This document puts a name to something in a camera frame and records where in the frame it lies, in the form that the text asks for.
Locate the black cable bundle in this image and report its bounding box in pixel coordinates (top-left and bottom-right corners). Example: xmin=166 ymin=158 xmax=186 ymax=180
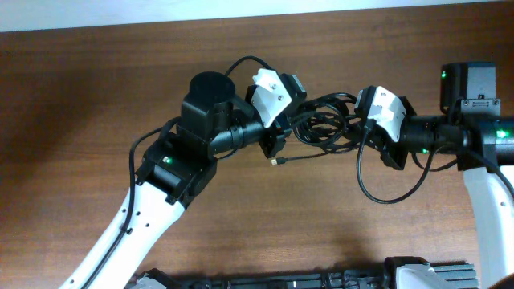
xmin=269 ymin=92 xmax=373 ymax=167

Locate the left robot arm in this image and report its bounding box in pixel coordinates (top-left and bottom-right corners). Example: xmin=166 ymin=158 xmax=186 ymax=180
xmin=62 ymin=69 xmax=306 ymax=288

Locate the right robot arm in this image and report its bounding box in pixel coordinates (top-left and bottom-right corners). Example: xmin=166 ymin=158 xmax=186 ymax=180
xmin=355 ymin=62 xmax=513 ymax=287

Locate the right camera black cable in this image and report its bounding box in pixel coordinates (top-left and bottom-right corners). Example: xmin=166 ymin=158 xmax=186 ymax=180
xmin=356 ymin=120 xmax=459 ymax=205

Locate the camera black cable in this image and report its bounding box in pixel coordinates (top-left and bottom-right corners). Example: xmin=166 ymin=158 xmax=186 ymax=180
xmin=356 ymin=120 xmax=459 ymax=205
xmin=224 ymin=55 xmax=274 ymax=77

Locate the left camera black cable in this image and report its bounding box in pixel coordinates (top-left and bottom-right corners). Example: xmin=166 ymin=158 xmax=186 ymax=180
xmin=224 ymin=55 xmax=274 ymax=77

